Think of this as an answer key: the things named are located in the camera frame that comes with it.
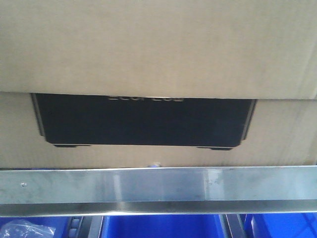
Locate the blue plastic bin right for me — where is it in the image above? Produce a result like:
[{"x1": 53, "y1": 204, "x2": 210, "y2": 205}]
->
[{"x1": 244, "y1": 213, "x2": 317, "y2": 238}]

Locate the blue plastic bin centre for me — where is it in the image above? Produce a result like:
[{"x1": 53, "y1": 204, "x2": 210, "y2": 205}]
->
[{"x1": 100, "y1": 215, "x2": 224, "y2": 238}]

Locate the brown cardboard box black print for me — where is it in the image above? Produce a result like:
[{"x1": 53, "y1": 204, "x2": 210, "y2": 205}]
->
[{"x1": 0, "y1": 0, "x2": 317, "y2": 169}]

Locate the grey shelf upright post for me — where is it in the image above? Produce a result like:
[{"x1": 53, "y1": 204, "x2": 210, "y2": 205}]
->
[{"x1": 219, "y1": 214, "x2": 247, "y2": 238}]

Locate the clear plastic bag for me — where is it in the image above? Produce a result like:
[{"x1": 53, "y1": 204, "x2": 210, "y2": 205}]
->
[{"x1": 0, "y1": 220, "x2": 56, "y2": 238}]

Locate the metal shelf rail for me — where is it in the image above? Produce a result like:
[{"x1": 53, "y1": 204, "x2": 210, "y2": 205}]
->
[{"x1": 0, "y1": 166, "x2": 317, "y2": 217}]

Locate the blue plastic bin left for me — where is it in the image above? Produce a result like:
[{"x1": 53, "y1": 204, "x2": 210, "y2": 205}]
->
[{"x1": 0, "y1": 217, "x2": 71, "y2": 238}]

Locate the blue plastic bin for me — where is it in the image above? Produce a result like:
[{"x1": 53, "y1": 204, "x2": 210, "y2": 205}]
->
[
  {"x1": 0, "y1": 217, "x2": 71, "y2": 238},
  {"x1": 244, "y1": 213, "x2": 317, "y2": 238},
  {"x1": 100, "y1": 215, "x2": 224, "y2": 238}
]

